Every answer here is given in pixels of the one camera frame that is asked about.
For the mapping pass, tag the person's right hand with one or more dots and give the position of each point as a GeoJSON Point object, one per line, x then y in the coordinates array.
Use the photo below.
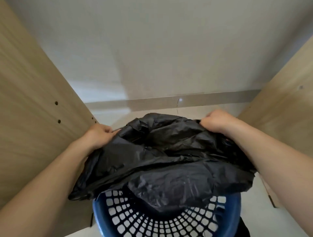
{"type": "Point", "coordinates": [218, 121]}

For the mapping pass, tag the person's left hand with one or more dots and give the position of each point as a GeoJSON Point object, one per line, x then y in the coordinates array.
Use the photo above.
{"type": "Point", "coordinates": [97, 135]}

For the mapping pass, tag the person's left thumb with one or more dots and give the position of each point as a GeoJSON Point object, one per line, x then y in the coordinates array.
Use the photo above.
{"type": "Point", "coordinates": [106, 129]}

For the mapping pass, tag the person's right fingers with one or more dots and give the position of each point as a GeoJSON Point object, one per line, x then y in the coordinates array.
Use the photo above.
{"type": "Point", "coordinates": [207, 122]}

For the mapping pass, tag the black plastic trash bag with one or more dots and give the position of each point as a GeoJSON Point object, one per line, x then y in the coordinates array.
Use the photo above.
{"type": "Point", "coordinates": [166, 158]}

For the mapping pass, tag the person's left forearm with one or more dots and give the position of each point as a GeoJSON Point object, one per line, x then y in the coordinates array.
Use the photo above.
{"type": "Point", "coordinates": [41, 190]}

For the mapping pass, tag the person's right forearm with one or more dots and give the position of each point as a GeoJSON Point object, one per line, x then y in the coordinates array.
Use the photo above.
{"type": "Point", "coordinates": [273, 168]}

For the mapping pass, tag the grey baseboard strip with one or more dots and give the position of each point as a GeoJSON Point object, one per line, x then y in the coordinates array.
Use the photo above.
{"type": "Point", "coordinates": [171, 101]}

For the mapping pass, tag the light wooden cabinet panel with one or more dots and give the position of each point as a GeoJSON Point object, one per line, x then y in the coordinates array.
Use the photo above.
{"type": "Point", "coordinates": [34, 117]}
{"type": "Point", "coordinates": [283, 107]}

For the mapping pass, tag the blue plastic mesh basket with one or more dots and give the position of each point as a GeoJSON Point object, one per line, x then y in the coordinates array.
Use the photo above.
{"type": "Point", "coordinates": [156, 217]}

